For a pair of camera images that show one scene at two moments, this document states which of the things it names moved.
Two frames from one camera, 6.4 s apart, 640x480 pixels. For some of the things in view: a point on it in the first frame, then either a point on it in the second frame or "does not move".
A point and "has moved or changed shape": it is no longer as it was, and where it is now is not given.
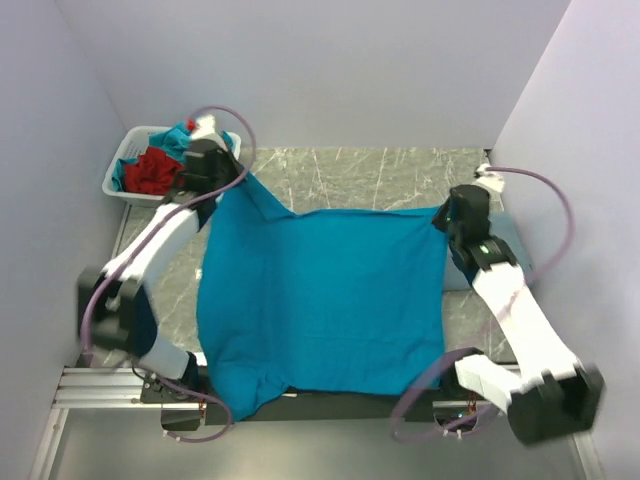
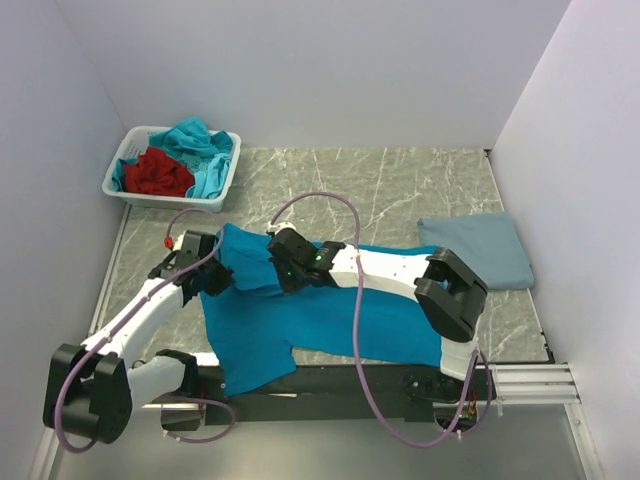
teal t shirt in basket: x=174 y=139 does not move
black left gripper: x=237 y=167 -> x=223 y=281
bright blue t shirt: x=333 y=303 has moved or changed shape
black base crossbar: x=192 y=416 -> x=431 y=389
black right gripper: x=438 y=219 -> x=287 y=286
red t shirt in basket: x=155 y=173 does not move
